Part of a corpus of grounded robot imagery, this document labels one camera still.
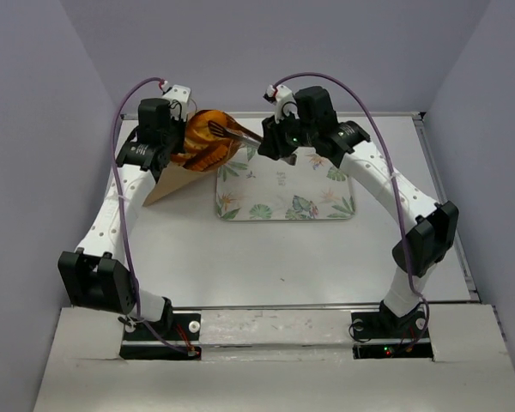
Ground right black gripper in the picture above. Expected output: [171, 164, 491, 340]
[257, 106, 318, 161]

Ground long seeded fake baguette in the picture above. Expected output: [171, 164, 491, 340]
[170, 110, 233, 167]

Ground brown paper bag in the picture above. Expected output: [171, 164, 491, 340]
[142, 109, 262, 208]

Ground metal kitchen tongs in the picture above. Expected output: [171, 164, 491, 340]
[208, 121, 300, 167]

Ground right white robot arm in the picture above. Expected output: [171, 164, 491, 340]
[258, 85, 459, 336]

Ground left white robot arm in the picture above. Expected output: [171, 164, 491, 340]
[58, 95, 187, 339]

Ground ridged orange fake bread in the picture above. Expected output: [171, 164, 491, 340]
[184, 145, 229, 172]

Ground floral leaf print tray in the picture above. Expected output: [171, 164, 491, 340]
[215, 147, 356, 221]

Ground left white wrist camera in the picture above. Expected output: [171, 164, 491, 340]
[160, 82, 192, 121]

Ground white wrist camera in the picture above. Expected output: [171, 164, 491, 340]
[160, 82, 192, 121]
[264, 84, 297, 123]

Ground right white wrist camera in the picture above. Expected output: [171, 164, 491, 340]
[264, 84, 297, 123]

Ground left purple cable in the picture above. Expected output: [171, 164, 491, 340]
[110, 77, 198, 355]

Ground purple cable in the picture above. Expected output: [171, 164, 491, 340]
[272, 71, 430, 357]
[110, 77, 198, 355]

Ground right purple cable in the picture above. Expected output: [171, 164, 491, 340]
[272, 71, 430, 357]

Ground aluminium front rail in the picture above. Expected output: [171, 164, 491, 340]
[75, 300, 482, 318]

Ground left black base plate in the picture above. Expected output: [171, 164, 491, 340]
[118, 311, 202, 361]

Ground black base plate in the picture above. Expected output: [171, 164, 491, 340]
[348, 310, 433, 360]
[118, 311, 202, 361]

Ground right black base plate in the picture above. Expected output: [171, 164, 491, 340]
[348, 310, 433, 360]

